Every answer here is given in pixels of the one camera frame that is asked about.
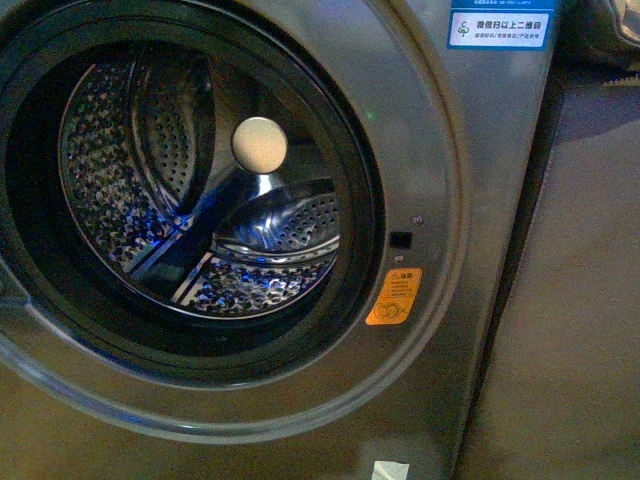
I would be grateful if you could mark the blue white QR label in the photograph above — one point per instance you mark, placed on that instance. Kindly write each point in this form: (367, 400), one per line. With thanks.
(517, 25)

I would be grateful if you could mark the orange warning sticker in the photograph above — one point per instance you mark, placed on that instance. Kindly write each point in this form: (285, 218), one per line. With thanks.
(395, 300)

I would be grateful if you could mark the white tape piece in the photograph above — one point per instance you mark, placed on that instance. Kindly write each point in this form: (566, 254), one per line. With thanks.
(389, 470)

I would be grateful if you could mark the grey cloth-covered cabinet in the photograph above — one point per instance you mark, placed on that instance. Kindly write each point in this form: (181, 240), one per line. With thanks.
(560, 398)

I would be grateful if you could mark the perforated steel washer drum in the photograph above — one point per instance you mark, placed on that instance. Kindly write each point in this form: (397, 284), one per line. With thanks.
(150, 180)

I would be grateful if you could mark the grey front-load washing machine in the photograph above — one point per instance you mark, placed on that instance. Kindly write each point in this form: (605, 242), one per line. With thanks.
(427, 148)

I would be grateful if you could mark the round beige drum hub cap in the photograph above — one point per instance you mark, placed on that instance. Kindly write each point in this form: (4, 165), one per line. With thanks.
(259, 145)

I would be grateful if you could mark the crumpled dark fabric on top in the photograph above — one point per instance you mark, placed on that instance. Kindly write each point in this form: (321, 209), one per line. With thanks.
(599, 33)

